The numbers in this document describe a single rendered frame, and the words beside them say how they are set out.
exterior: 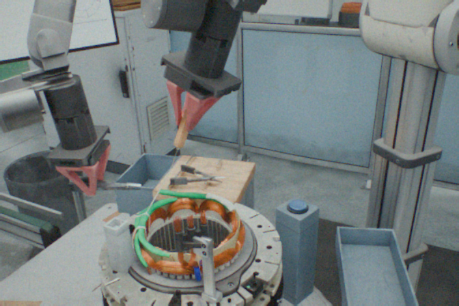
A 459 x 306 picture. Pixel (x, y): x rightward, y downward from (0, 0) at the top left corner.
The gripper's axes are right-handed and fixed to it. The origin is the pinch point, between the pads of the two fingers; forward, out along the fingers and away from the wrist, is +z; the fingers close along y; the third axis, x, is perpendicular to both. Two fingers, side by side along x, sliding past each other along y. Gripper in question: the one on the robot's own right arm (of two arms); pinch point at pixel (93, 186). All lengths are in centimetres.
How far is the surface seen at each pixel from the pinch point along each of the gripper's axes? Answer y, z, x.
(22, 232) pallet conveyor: -40, 53, -58
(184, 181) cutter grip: -21.2, 14.6, 9.0
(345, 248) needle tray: -8.4, 20.4, 44.2
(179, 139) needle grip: 0.8, -10.0, 17.0
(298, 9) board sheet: -224, 31, 32
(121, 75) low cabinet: -196, 62, -82
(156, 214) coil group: -1.5, 7.4, 9.5
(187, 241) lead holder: 13.3, -1.2, 20.0
